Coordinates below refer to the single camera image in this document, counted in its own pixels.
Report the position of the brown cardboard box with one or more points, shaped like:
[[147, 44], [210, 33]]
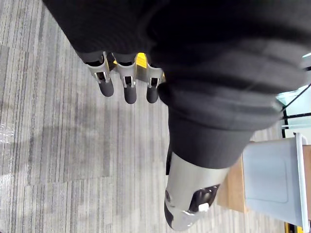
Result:
[[232, 191]]

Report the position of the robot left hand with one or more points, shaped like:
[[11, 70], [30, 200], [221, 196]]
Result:
[[199, 72]]

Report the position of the black metal rack frame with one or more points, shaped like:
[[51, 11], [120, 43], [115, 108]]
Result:
[[297, 116]]

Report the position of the white plastic storage box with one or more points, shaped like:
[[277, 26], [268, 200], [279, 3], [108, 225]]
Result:
[[267, 174]]

